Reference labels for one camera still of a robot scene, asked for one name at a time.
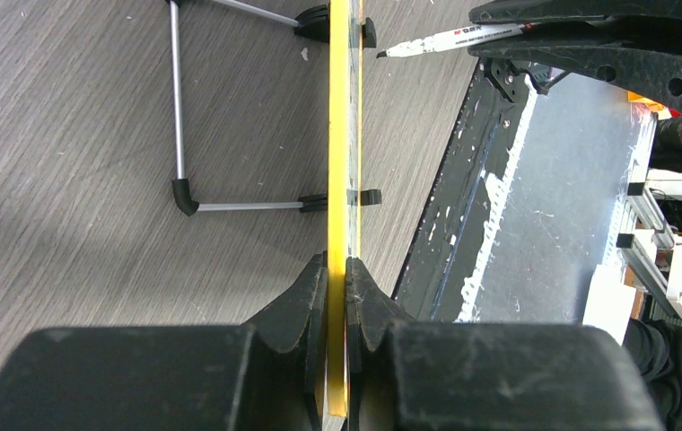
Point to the black whiteboard foot left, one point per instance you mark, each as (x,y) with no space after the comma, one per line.
(319,202)

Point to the yellow framed whiteboard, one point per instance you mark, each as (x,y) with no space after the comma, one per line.
(345,127)

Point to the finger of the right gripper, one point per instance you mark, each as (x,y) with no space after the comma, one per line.
(518,11)
(655,73)

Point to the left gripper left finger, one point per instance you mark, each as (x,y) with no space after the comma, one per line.
(263,374)

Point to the black whiteboard foot right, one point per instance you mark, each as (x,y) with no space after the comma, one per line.
(314,24)

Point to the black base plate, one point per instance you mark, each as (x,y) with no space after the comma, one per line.
(441,278)

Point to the white whiteboard marker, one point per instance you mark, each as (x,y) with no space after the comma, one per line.
(459,38)

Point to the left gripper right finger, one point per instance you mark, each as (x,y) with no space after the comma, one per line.
(425,375)

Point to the black whiteboard foot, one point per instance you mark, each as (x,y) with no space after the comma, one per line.
(319,202)
(314,24)

